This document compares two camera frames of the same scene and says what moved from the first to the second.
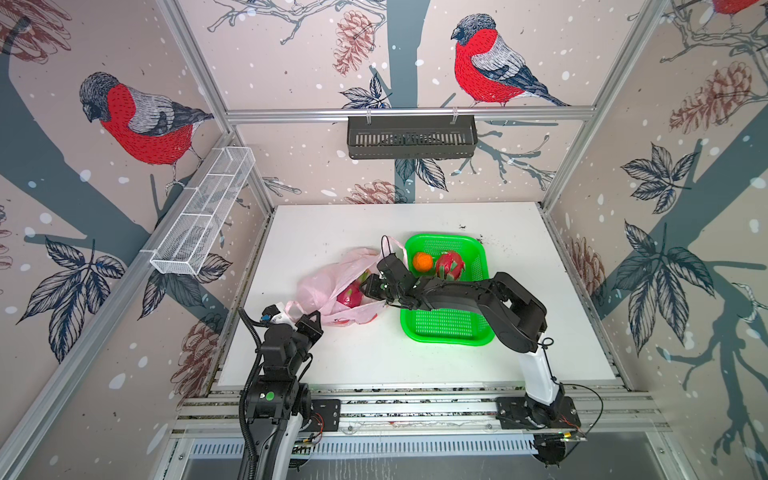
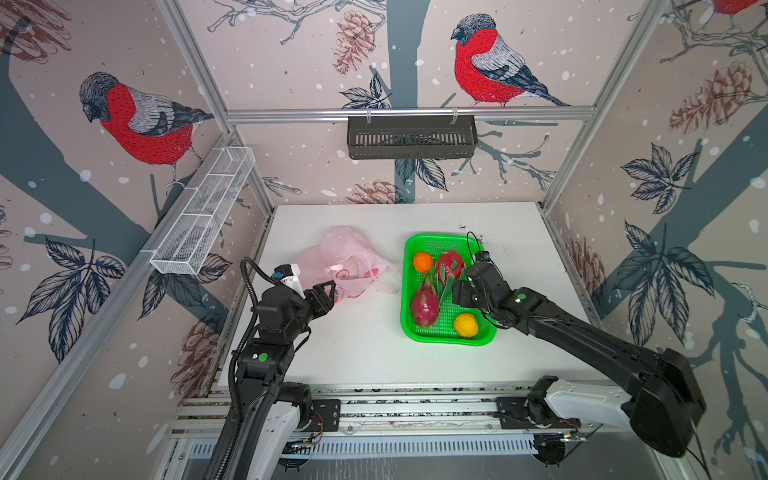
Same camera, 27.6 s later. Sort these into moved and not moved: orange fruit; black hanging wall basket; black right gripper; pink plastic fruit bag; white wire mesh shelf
Moved: pink plastic fruit bag; black right gripper
Not moved: orange fruit; black hanging wall basket; white wire mesh shelf
